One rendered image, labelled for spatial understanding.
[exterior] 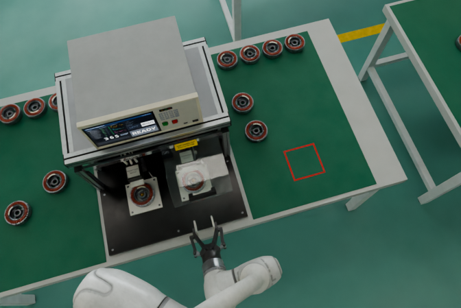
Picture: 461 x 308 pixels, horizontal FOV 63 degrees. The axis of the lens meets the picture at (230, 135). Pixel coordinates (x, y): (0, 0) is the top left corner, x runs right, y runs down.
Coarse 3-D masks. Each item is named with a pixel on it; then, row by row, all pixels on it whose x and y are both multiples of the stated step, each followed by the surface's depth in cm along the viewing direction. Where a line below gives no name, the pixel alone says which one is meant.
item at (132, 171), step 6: (138, 150) 174; (132, 162) 171; (138, 162) 171; (126, 168) 168; (132, 168) 167; (138, 168) 167; (126, 174) 166; (132, 174) 166; (138, 174) 166; (132, 180) 168; (138, 180) 169; (132, 186) 168
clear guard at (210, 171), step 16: (160, 144) 156; (208, 144) 155; (176, 160) 153; (192, 160) 153; (208, 160) 153; (224, 160) 153; (176, 176) 150; (192, 176) 150; (208, 176) 150; (224, 176) 150; (176, 192) 149; (192, 192) 150; (224, 192) 152
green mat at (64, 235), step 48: (48, 96) 203; (0, 144) 193; (48, 144) 192; (0, 192) 182; (48, 192) 182; (96, 192) 181; (0, 240) 173; (48, 240) 173; (96, 240) 172; (0, 288) 165
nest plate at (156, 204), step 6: (144, 180) 179; (150, 180) 179; (156, 180) 179; (126, 186) 179; (156, 186) 178; (126, 192) 177; (138, 192) 177; (156, 192) 177; (138, 198) 176; (156, 198) 176; (132, 204) 175; (150, 204) 175; (156, 204) 175; (162, 204) 175; (132, 210) 174; (138, 210) 174; (144, 210) 174; (150, 210) 174
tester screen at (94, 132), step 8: (128, 120) 137; (136, 120) 139; (144, 120) 140; (96, 128) 136; (104, 128) 138; (112, 128) 139; (120, 128) 141; (136, 128) 144; (96, 136) 141; (104, 136) 143; (120, 136) 146; (136, 136) 150; (104, 144) 148
